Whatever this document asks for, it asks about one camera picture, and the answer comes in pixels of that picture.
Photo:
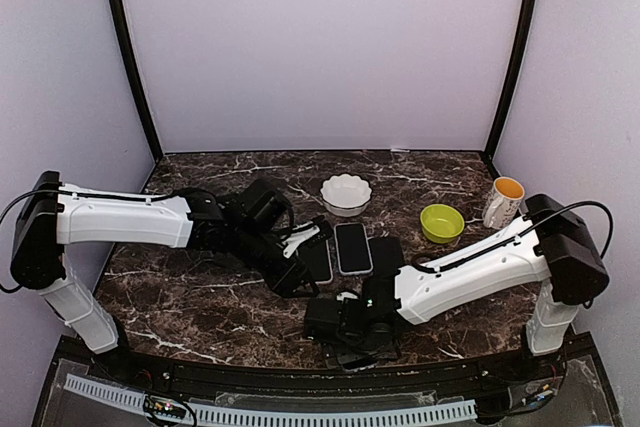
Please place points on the lavender phone case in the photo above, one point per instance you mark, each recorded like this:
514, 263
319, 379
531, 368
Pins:
353, 248

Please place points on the black smartphone silver edge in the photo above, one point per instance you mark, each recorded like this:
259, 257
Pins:
353, 248

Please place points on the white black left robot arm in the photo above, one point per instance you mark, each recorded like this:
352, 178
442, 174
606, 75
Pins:
256, 226

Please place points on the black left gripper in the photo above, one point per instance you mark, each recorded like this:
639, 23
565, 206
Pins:
284, 282

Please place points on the pink phone case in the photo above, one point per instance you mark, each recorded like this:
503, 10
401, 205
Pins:
320, 262

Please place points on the black right corner post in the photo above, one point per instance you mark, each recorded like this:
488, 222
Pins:
511, 78

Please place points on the clear magsafe phone case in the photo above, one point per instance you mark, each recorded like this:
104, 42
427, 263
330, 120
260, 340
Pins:
335, 355

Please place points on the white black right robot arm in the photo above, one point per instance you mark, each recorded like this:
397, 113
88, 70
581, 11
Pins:
549, 244

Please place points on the green bowl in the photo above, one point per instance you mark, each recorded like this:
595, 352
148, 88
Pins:
441, 223

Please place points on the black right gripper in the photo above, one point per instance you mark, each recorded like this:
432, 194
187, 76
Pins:
331, 353

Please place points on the white scalloped bowl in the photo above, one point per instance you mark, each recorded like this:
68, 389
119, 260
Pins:
346, 195

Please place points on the black corner post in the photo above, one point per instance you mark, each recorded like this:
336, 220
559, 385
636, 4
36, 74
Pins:
134, 79
511, 78

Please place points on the black front table rail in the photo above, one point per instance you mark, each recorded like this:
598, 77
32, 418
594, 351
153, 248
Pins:
576, 364

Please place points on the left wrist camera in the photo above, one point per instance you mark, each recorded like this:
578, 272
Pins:
312, 233

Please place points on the black left corner post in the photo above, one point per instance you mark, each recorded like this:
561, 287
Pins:
134, 79

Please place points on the white mug yellow inside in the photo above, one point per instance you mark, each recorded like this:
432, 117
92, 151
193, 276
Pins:
502, 203

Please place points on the white slotted cable duct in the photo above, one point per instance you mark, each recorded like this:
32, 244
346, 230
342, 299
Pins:
253, 410

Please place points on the black phone case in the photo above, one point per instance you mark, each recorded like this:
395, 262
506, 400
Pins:
386, 255

